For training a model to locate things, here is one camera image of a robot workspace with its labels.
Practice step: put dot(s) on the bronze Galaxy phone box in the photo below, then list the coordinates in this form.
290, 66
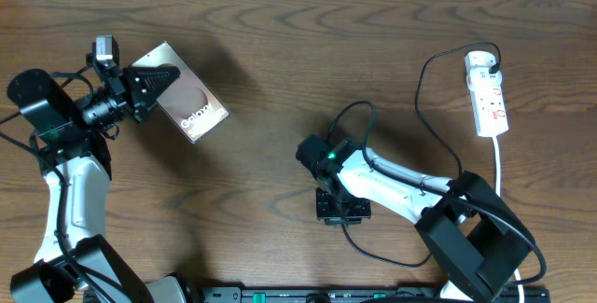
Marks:
188, 102

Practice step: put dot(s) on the white charger plug adapter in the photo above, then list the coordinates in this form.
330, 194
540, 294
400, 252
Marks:
479, 58

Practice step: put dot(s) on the white power strip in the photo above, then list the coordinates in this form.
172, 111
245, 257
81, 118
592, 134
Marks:
487, 100

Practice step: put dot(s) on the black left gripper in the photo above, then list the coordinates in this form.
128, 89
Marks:
131, 96

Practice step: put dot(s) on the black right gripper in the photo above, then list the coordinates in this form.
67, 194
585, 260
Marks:
362, 212

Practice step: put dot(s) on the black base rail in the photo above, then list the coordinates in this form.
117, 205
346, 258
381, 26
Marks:
229, 294

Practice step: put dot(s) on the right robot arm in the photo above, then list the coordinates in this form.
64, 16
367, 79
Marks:
474, 237

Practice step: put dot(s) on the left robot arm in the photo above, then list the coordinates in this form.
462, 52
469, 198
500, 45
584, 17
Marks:
69, 143

